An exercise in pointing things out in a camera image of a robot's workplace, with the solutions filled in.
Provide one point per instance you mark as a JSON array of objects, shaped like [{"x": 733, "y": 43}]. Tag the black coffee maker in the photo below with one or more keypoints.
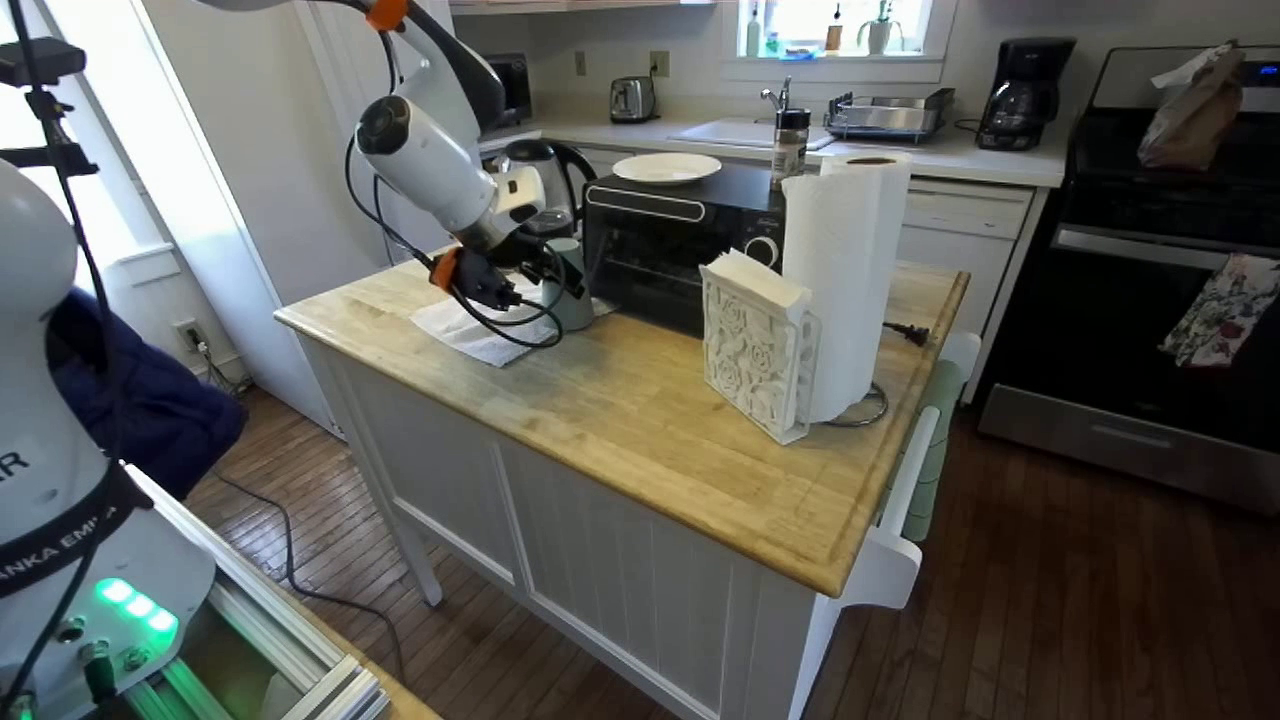
[{"x": 1024, "y": 92}]

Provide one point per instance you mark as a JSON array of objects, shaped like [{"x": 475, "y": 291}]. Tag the orange label bottle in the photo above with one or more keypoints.
[{"x": 835, "y": 29}]

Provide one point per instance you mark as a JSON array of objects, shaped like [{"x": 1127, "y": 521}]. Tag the glass kettle with black lid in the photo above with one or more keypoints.
[{"x": 567, "y": 193}]

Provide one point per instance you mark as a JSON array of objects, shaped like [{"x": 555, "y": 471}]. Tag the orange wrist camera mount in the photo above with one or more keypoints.
[{"x": 445, "y": 271}]

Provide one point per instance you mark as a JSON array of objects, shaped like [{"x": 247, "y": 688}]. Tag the white paper towel roll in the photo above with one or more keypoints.
[{"x": 853, "y": 265}]

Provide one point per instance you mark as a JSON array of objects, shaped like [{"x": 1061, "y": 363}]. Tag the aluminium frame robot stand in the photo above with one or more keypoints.
[{"x": 293, "y": 654}]

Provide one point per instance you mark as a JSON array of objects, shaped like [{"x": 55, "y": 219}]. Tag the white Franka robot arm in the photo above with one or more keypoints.
[{"x": 427, "y": 166}]

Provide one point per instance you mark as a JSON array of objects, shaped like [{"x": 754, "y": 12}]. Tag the spice jar with black lid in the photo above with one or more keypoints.
[{"x": 794, "y": 140}]

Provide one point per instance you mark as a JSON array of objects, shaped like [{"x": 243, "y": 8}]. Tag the stained white cloth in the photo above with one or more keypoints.
[{"x": 475, "y": 342}]

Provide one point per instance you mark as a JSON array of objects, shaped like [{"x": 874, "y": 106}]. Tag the black camera on tripod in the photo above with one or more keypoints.
[{"x": 41, "y": 82}]

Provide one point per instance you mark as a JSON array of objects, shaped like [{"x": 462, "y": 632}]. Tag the floral dish towel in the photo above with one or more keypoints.
[{"x": 1221, "y": 313}]

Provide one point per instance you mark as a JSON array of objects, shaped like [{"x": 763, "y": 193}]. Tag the black kitchen stove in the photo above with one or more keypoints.
[{"x": 1134, "y": 333}]

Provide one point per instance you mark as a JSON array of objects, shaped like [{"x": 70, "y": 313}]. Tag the white framed window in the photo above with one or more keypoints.
[{"x": 853, "y": 23}]

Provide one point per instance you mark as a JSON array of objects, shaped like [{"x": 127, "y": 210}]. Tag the silver toaster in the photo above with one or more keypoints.
[{"x": 634, "y": 100}]

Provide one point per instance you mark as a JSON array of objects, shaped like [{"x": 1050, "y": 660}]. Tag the beige wall outlet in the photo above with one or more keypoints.
[{"x": 657, "y": 60}]

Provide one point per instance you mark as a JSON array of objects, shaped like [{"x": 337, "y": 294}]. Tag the brown paper bag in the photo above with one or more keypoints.
[{"x": 1190, "y": 112}]

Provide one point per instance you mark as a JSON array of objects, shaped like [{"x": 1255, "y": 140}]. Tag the white dishwasher panel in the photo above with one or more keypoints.
[{"x": 967, "y": 254}]

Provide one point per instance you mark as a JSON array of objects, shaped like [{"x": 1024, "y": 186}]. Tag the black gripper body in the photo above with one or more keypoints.
[{"x": 505, "y": 265}]

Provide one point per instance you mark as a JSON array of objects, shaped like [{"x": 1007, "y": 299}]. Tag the wooden top kitchen island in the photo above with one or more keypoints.
[{"x": 612, "y": 534}]

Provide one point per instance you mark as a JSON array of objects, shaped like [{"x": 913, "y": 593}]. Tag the white kitchen sink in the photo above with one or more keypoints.
[{"x": 747, "y": 132}]

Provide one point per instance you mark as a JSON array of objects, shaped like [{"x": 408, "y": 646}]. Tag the black countertop appliance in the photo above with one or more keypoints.
[{"x": 515, "y": 88}]

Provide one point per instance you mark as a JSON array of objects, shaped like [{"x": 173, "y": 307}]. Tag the green hanging towel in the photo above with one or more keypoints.
[{"x": 939, "y": 452}]

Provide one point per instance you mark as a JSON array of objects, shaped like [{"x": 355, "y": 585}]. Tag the green soap bottle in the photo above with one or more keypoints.
[{"x": 754, "y": 29}]

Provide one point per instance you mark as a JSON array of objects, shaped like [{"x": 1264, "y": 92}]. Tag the blue sponge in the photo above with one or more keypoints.
[{"x": 799, "y": 55}]

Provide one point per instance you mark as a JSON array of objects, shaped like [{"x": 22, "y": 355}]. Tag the chrome faucet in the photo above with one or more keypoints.
[{"x": 773, "y": 100}]

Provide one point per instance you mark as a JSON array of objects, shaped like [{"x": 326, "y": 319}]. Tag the white plate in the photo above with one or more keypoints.
[{"x": 666, "y": 168}]

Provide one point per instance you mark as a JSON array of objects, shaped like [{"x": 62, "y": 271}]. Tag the white marble block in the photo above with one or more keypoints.
[{"x": 754, "y": 345}]

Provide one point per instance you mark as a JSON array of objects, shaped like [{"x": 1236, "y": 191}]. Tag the black toaster oven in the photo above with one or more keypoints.
[{"x": 655, "y": 260}]

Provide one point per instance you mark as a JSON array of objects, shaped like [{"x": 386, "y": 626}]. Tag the dark blue jacket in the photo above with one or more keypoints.
[{"x": 146, "y": 402}]

